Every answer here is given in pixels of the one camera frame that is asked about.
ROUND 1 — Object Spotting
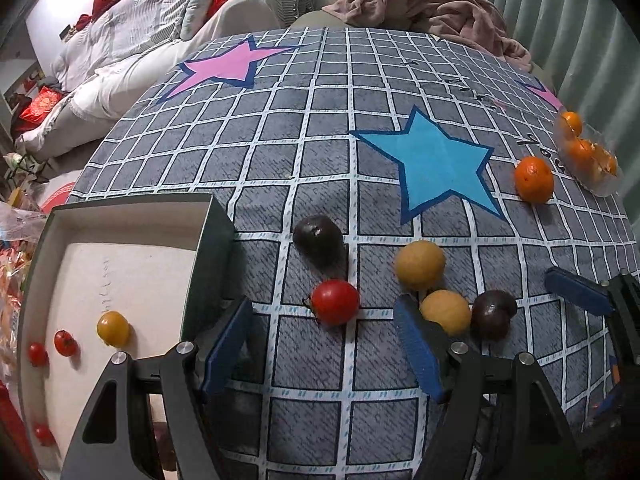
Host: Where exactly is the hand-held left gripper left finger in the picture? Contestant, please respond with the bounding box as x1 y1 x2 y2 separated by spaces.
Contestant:
60 296 254 480

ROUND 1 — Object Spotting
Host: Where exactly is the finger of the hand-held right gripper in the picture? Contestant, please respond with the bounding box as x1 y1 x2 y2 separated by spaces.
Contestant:
589 384 627 422
545 267 621 315

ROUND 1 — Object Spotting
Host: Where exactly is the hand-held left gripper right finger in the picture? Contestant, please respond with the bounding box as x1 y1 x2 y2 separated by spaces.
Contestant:
393 294 586 480

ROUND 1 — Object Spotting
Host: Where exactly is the yellow cherry tomato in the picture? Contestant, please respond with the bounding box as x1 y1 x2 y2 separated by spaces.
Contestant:
96 310 132 348

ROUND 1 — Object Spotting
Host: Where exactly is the dark green box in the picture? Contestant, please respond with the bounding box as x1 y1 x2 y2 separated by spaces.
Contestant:
15 191 236 480

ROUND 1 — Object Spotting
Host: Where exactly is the brown longan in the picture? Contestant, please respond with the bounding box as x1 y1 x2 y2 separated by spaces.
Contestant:
420 289 472 337
394 240 447 291

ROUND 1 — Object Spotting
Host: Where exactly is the star print checked cloth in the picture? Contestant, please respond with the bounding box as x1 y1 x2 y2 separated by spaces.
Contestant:
67 27 636 480

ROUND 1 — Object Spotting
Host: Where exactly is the pile of plastic bags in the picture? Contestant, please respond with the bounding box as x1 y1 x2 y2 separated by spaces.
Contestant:
0 150 51 361

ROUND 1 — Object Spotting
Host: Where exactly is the pale green curtain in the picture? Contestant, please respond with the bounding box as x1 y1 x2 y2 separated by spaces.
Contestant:
465 0 636 161

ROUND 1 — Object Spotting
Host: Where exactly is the small red cushion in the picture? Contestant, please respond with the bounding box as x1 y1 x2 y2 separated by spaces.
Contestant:
20 86 65 123

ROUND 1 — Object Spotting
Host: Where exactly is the pink blanket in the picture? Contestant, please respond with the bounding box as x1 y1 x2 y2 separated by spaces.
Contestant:
322 0 532 68

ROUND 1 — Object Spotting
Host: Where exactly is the white quilt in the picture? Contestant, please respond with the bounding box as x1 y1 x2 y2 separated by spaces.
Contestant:
15 0 321 161

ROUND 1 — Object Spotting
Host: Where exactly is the grey striped pillow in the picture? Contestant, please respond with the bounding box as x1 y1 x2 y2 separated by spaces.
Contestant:
180 0 236 41

